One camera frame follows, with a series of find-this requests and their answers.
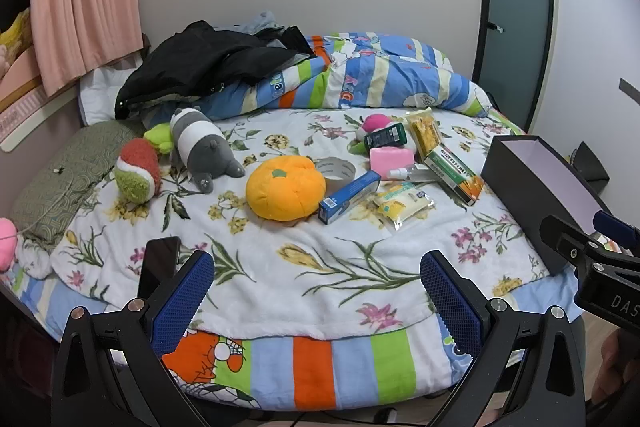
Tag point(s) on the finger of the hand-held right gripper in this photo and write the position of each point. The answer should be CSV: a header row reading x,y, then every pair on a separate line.
x,y
617,229
575,244

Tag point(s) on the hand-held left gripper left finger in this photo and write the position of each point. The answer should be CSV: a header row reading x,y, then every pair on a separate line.
x,y
182,302

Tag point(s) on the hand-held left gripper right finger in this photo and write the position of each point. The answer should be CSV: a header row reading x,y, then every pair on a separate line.
x,y
450,302

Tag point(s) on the black rectangular box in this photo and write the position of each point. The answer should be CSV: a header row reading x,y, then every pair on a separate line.
x,y
520,187

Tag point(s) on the yellow snack packet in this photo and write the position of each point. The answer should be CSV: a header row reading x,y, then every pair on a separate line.
x,y
402,207

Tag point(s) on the blue carton box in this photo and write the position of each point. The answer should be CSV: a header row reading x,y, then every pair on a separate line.
x,y
347,197

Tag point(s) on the orange fruit plush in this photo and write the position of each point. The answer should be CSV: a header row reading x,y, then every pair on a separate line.
x,y
285,189

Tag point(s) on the person's right hand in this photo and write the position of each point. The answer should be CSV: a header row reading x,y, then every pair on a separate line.
x,y
622,372

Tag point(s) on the black smartphone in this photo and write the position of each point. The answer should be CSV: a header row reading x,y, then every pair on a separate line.
x,y
160,264

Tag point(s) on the black box lid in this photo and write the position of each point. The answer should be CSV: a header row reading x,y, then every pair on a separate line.
x,y
592,164

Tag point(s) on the white floral blanket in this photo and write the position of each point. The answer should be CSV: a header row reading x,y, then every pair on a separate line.
x,y
300,267

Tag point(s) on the green orange medicine box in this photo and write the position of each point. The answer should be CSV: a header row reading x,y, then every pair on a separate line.
x,y
455,174

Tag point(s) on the red green plush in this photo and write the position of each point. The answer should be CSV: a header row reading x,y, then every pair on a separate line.
x,y
137,167

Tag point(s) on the striped cartoon bed sheet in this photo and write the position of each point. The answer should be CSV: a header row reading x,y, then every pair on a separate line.
x,y
312,369

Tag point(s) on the pink soap bar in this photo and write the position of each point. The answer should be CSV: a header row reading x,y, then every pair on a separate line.
x,y
389,160

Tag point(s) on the grey white panda plush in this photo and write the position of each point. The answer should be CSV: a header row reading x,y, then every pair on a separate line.
x,y
200,142

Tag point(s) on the bright green plush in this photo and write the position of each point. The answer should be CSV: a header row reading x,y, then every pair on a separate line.
x,y
157,137

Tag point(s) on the grey green patterned pillow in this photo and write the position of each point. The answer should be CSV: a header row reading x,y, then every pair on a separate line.
x,y
65,177

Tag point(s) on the yellow biscuit packet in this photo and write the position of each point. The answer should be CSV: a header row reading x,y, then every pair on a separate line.
x,y
424,132

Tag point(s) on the grey tape roll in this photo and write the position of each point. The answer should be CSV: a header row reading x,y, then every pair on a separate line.
x,y
336,171

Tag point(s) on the dark green small box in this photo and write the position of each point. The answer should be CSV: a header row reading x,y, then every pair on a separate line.
x,y
384,137

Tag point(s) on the pink plush toy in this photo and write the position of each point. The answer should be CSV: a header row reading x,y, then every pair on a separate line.
x,y
6,244

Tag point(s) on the pink radish plush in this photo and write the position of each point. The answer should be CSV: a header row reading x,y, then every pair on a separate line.
x,y
376,122

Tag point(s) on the white pillow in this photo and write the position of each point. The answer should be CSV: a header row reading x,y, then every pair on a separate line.
x,y
102,92

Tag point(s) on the striped cartoon duvet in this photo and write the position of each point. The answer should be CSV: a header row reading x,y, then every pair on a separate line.
x,y
380,72

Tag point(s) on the frosted glass door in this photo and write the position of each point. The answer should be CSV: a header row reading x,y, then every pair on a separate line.
x,y
517,7

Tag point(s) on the black jacket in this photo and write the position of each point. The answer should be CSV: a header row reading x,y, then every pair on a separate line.
x,y
200,57

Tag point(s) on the pink printed board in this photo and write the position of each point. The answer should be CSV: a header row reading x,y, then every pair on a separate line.
x,y
22,92

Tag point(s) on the blue grey cloth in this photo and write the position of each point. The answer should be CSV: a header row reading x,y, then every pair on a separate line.
x,y
262,21

